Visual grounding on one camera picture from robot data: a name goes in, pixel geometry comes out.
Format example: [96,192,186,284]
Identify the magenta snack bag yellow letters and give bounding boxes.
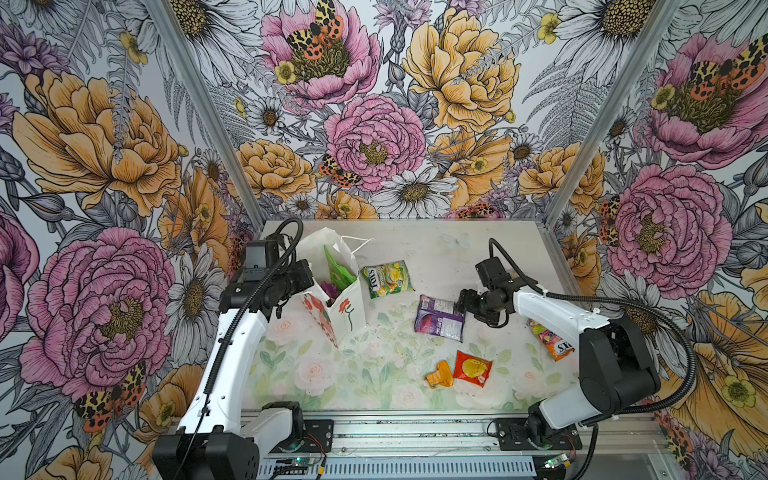
[320,281,341,305]

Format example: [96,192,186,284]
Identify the green Lays chips bag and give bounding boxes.
[324,246,357,292]

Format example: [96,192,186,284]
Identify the purple white snack bag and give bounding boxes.
[414,295,465,342]

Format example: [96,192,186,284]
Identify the white paper bag red flower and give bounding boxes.
[297,228,368,349]

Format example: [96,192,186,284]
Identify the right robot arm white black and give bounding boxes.
[457,286,661,448]

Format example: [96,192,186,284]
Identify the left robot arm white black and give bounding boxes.
[152,260,314,479]

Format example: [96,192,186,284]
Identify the Fox's red fruit candy bag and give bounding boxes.
[528,320,575,362]

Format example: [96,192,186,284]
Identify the Fox's spring tea candy bag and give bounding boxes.
[360,260,414,299]

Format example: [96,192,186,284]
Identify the red yellow snack packet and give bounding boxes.
[453,351,493,387]

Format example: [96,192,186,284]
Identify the small orange snack packet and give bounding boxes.
[425,361,454,389]

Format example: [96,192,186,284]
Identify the small green circuit board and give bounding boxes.
[543,453,571,469]

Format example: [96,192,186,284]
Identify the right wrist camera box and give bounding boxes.
[475,257,512,290]

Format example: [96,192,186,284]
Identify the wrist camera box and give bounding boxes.
[475,257,512,290]
[241,238,280,282]

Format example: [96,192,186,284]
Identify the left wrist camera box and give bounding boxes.
[241,238,280,282]

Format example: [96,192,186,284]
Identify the left black corrugated cable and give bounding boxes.
[173,217,306,480]

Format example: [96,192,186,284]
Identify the black corrugated cable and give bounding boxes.
[173,217,306,480]
[488,238,698,415]

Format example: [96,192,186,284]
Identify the right black corrugated cable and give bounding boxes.
[488,238,698,415]

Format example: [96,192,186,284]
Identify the left aluminium corner post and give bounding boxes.
[147,1,265,236]

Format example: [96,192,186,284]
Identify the aluminium corner post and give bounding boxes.
[543,0,682,229]
[147,1,265,236]

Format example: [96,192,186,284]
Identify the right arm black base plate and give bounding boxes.
[487,417,583,451]

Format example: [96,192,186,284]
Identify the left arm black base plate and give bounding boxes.
[270,419,335,454]

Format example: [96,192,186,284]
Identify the aluminium front rail frame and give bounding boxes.
[304,410,668,458]

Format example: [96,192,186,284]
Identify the white slotted cable duct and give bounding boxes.
[257,457,538,480]

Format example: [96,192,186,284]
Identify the right aluminium corner post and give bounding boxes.
[543,0,682,229]

